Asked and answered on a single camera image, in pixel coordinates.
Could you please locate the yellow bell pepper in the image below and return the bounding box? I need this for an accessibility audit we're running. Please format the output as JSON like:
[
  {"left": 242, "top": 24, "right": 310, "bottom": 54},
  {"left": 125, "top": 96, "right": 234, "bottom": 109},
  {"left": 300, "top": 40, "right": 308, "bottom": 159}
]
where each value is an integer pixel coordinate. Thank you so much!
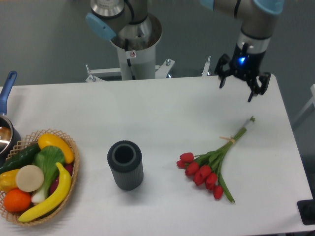
[{"left": 0, "top": 169, "right": 19, "bottom": 192}]

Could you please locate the dark grey ribbed vase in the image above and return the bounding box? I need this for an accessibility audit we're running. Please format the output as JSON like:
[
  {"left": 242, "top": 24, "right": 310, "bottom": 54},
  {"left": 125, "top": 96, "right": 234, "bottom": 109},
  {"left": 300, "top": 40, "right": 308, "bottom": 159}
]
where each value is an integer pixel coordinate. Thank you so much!
[{"left": 107, "top": 140, "right": 144, "bottom": 191}]

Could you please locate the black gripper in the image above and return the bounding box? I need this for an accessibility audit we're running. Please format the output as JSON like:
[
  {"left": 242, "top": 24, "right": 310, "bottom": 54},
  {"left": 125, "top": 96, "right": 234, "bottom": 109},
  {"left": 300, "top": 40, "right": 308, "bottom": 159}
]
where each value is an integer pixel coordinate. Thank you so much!
[{"left": 214, "top": 45, "right": 271, "bottom": 102}]

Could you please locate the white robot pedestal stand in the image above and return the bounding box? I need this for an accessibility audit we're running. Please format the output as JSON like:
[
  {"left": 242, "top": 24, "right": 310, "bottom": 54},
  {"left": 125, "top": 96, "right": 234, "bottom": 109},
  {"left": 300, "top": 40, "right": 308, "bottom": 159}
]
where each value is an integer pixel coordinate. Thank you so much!
[{"left": 85, "top": 41, "right": 212, "bottom": 83}]

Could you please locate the green bok choy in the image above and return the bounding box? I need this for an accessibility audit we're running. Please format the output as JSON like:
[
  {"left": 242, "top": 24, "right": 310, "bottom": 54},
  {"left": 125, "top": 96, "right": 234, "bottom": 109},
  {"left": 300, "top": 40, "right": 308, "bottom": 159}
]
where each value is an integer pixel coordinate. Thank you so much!
[{"left": 31, "top": 146, "right": 65, "bottom": 205}]

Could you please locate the red tulip bouquet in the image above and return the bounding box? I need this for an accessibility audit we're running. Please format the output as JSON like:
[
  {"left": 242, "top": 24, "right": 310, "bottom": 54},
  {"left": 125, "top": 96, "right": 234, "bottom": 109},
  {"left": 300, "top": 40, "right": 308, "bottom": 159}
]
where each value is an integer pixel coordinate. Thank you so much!
[{"left": 176, "top": 117, "right": 256, "bottom": 203}]

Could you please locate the white frame at right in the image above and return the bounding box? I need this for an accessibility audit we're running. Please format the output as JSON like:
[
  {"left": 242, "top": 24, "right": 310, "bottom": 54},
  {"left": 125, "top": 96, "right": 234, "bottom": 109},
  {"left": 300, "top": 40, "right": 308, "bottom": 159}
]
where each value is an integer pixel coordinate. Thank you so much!
[{"left": 291, "top": 84, "right": 315, "bottom": 130}]

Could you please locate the yellow banana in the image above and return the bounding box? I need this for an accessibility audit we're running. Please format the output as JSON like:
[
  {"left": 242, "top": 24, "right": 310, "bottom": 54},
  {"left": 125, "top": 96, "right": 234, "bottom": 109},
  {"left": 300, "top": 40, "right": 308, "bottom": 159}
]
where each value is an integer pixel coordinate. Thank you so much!
[{"left": 18, "top": 162, "right": 71, "bottom": 223}]

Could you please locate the dark red fruit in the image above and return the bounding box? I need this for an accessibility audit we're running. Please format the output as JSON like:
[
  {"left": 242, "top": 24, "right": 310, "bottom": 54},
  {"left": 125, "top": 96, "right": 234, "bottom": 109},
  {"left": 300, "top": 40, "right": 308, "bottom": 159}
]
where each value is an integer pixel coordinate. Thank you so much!
[{"left": 49, "top": 164, "right": 73, "bottom": 195}]

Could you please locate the blue handled saucepan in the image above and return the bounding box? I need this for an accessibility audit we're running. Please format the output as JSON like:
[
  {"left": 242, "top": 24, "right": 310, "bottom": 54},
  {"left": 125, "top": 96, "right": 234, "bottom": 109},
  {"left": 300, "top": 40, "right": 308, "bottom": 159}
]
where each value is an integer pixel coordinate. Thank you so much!
[{"left": 0, "top": 71, "right": 21, "bottom": 166}]

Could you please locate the green cucumber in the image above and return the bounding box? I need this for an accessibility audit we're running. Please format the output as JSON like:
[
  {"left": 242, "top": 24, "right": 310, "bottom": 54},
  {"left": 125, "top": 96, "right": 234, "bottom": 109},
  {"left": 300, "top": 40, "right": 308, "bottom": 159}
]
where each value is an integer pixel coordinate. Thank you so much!
[{"left": 0, "top": 143, "right": 40, "bottom": 174}]

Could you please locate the woven wicker basket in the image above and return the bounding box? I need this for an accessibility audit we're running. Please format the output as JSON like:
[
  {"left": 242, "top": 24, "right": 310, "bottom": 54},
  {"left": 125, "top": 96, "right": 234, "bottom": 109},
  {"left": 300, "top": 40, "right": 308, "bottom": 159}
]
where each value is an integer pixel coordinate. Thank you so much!
[{"left": 0, "top": 129, "right": 80, "bottom": 227}]

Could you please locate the beige round disc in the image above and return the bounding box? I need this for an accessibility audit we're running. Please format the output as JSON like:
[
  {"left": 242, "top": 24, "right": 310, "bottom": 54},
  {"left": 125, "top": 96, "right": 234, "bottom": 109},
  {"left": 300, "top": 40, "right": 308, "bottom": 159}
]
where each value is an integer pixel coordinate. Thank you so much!
[{"left": 15, "top": 165, "right": 44, "bottom": 192}]

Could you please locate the yellow squash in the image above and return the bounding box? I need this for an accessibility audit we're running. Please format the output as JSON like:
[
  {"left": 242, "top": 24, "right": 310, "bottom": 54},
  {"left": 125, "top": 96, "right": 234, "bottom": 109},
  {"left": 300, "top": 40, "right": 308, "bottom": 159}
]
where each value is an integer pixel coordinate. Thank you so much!
[{"left": 37, "top": 133, "right": 74, "bottom": 164}]

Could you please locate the orange fruit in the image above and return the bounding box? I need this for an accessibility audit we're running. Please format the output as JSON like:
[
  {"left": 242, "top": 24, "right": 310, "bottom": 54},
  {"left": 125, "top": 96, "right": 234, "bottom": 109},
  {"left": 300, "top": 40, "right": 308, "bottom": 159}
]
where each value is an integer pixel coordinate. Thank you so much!
[{"left": 3, "top": 188, "right": 31, "bottom": 212}]

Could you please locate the black device at edge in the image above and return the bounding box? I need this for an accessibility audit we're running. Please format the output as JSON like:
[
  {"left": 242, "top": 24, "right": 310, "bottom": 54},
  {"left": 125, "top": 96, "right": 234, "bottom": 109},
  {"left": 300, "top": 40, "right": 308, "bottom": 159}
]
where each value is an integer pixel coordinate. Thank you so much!
[{"left": 297, "top": 199, "right": 315, "bottom": 225}]

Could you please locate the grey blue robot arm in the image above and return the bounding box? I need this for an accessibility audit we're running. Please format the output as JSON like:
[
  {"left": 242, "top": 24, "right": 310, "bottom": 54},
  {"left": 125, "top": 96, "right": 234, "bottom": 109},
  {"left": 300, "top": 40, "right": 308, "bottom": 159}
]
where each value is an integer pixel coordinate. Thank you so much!
[{"left": 86, "top": 0, "right": 284, "bottom": 97}]

